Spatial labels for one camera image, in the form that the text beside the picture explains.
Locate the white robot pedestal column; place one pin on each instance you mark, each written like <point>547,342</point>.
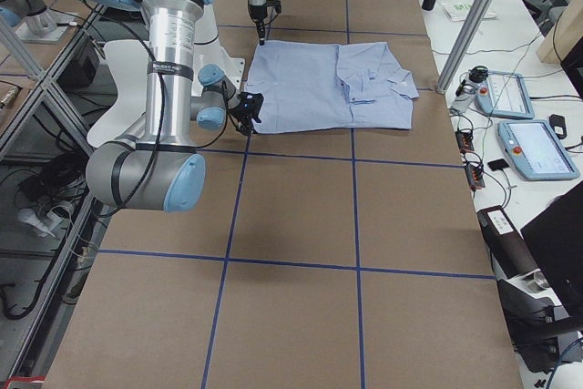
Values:
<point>207,49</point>

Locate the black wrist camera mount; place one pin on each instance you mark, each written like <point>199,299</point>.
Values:
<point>275,6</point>

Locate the black monitor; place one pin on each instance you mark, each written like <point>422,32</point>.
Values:
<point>554,239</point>

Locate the brown paper table cover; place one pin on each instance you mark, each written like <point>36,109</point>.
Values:
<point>332,259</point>

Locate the grey aluminium frame post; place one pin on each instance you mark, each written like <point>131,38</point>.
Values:
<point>462,42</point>

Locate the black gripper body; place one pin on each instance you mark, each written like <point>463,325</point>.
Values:
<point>240,112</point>
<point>257,15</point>

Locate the light blue striped shirt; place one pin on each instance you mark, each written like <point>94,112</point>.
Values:
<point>312,87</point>

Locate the near blue teach pendant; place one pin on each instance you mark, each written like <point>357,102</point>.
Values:
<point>535,151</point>

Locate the far blue teach pendant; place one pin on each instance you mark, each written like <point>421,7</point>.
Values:
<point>504,95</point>

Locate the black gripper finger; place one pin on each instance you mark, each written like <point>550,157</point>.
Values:
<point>261,31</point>

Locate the blue teach pendant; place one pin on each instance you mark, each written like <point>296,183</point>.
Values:
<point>535,151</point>
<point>504,95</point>

